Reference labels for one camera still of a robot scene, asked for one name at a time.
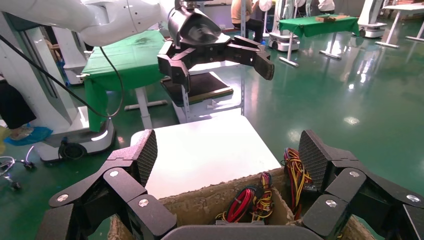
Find blue shoe cover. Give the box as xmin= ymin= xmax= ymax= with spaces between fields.
xmin=3 ymin=125 xmax=54 ymax=147

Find white wheeled robot body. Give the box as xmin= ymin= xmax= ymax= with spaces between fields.
xmin=0 ymin=11 xmax=117 ymax=163

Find black shelf mat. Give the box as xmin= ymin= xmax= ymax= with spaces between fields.
xmin=161 ymin=72 xmax=234 ymax=108

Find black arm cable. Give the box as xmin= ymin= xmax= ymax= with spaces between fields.
xmin=0 ymin=33 xmax=125 ymax=119

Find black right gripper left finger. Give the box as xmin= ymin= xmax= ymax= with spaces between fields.
xmin=34 ymin=128 xmax=178 ymax=240

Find floor cable with connectors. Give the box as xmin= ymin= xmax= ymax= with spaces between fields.
xmin=0 ymin=145 xmax=37 ymax=192

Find metal shelf rack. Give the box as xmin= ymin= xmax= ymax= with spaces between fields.
xmin=160 ymin=61 xmax=246 ymax=125

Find green table cloth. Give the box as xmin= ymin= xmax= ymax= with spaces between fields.
xmin=278 ymin=13 xmax=360 ymax=39
xmin=81 ymin=29 xmax=167 ymax=133

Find standing person in white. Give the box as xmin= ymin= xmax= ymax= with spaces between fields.
xmin=317 ymin=0 xmax=336 ymax=15

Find white table legs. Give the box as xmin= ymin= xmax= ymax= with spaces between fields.
xmin=124 ymin=86 xmax=168 ymax=131
xmin=279 ymin=31 xmax=343 ymax=68

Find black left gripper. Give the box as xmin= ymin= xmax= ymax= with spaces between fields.
xmin=156 ymin=6 xmax=276 ymax=94

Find white height desk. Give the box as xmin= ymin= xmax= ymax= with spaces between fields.
xmin=375 ymin=2 xmax=424 ymax=50

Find red coiled wire bundle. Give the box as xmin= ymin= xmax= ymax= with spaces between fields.
xmin=215 ymin=185 xmax=258 ymax=223

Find ragged brown cardboard box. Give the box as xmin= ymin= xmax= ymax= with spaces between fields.
xmin=107 ymin=167 xmax=377 ymax=240

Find red yellow wire bundle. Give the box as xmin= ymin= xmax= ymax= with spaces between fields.
xmin=283 ymin=147 xmax=313 ymax=221

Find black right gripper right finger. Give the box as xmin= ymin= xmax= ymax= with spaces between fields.
xmin=298 ymin=129 xmax=424 ymax=240

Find white wheeled robot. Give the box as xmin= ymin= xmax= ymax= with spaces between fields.
xmin=351 ymin=0 xmax=388 ymax=39
xmin=267 ymin=0 xmax=302 ymax=53

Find flat cardboard pieces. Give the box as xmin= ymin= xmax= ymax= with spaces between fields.
xmin=314 ymin=14 xmax=350 ymax=23

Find multicolour wire bundle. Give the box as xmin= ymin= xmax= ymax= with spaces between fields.
xmin=251 ymin=172 xmax=276 ymax=221

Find person black trousers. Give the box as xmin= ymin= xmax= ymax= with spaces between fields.
xmin=0 ymin=77 xmax=37 ymax=131

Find white machine column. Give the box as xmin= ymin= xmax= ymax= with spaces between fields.
xmin=52 ymin=26 xmax=90 ymax=86

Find seated person in beige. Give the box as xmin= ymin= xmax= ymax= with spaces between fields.
xmin=230 ymin=0 xmax=265 ymax=44

